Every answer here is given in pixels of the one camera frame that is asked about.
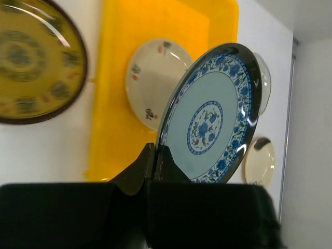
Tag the yellow patterned plate upper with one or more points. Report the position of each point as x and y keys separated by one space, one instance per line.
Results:
x=44 y=61

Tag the aluminium rail right side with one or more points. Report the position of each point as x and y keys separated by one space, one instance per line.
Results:
x=289 y=104

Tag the cream plate with characters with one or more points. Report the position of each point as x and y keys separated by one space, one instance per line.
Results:
x=153 y=72

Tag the yellow plastic bin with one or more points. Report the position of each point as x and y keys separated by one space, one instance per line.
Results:
x=117 y=136

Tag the blue floral plate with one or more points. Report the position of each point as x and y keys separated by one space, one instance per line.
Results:
x=211 y=117

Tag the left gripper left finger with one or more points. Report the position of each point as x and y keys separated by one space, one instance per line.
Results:
x=74 y=215

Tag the clear grey plastic plate right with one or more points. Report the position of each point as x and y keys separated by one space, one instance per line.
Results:
x=266 y=82

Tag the cream plate black brushstroke right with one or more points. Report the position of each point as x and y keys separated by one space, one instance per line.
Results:
x=259 y=162

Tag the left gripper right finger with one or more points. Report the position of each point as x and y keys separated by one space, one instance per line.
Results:
x=181 y=214

